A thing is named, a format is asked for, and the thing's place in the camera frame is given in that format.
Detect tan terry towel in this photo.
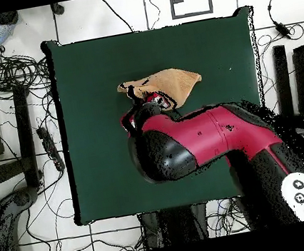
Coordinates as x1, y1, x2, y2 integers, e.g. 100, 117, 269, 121
115, 62, 208, 119

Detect dark green table cloth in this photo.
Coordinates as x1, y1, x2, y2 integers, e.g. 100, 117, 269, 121
39, 4, 285, 228

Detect black power strip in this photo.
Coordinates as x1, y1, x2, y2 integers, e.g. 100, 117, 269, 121
35, 123, 66, 175

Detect small black floor object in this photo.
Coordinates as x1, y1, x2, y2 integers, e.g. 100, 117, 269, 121
49, 1, 66, 17

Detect black power adapter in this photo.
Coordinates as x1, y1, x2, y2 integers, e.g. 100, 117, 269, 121
273, 19, 293, 42

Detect grey stand base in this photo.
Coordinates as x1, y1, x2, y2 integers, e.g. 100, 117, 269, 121
0, 184, 49, 251

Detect light blue shoe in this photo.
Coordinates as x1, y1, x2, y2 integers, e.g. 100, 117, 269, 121
0, 20, 21, 46

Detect person's leg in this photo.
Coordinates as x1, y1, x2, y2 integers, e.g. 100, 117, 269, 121
0, 9, 20, 27

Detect thick black cable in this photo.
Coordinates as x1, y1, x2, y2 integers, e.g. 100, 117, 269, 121
98, 0, 136, 38

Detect thin black cable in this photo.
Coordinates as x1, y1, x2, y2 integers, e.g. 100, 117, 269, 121
145, 0, 163, 29

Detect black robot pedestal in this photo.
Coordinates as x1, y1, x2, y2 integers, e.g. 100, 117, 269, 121
138, 201, 213, 250

